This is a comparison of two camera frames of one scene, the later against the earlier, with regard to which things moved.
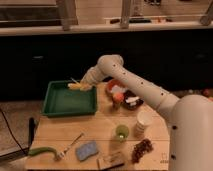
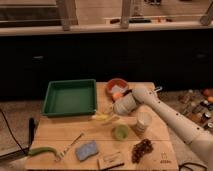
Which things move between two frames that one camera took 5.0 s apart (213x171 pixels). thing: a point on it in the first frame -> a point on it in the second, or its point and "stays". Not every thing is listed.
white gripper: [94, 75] -> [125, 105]
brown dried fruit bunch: [141, 148] stays
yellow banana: [77, 86] -> [102, 117]
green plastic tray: [61, 100] stays
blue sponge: [86, 150] stays
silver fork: [64, 151] stays
